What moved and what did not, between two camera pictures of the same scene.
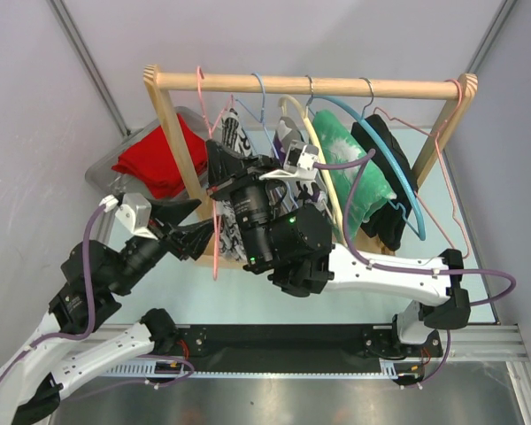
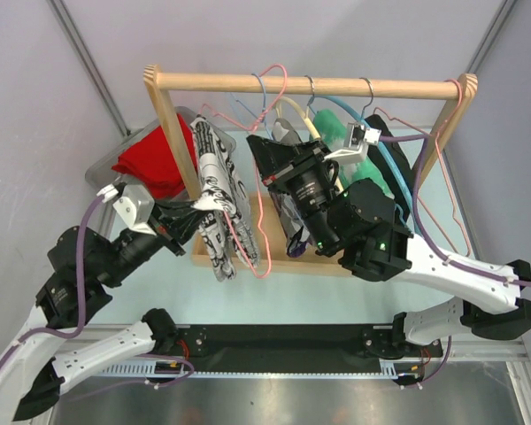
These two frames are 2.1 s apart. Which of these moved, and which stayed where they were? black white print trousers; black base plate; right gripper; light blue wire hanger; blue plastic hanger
Moved: black white print trousers; right gripper; blue plastic hanger
Stayed: light blue wire hanger; black base plate
